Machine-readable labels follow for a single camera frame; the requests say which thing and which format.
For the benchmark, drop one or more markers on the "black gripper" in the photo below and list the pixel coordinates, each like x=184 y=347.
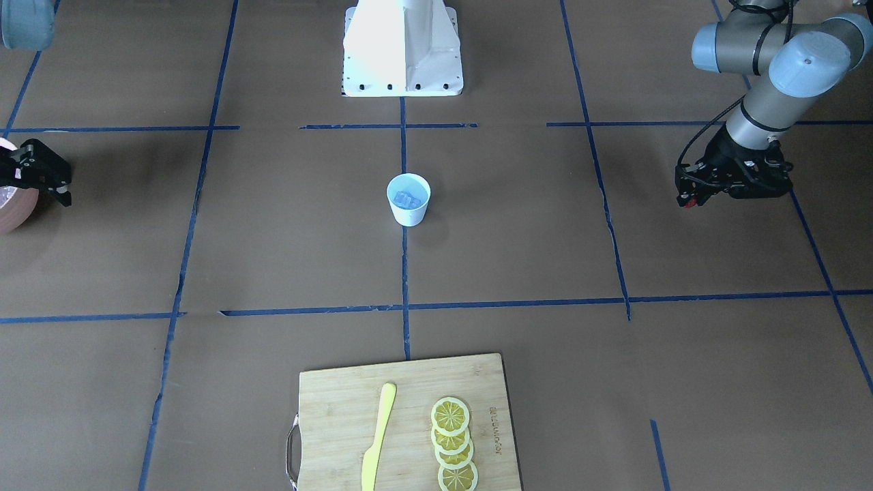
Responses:
x=721 y=151

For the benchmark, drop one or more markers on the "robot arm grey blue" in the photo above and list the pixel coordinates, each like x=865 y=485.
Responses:
x=795 y=64
x=27 y=25

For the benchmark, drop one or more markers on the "light blue cup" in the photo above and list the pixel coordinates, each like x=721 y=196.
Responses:
x=413 y=184

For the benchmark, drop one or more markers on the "wooden cutting board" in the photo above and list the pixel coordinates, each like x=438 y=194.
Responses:
x=335 y=423

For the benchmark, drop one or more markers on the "lemon slices row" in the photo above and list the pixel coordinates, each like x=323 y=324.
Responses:
x=453 y=446

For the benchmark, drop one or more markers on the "yellow plastic knife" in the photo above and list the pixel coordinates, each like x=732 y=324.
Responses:
x=371 y=456

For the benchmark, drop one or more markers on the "pink bowl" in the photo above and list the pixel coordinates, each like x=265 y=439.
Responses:
x=17 y=205

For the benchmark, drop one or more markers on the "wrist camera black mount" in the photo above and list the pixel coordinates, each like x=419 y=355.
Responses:
x=773 y=184

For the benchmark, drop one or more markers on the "white camera post with base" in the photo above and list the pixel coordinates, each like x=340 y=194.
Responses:
x=401 y=49

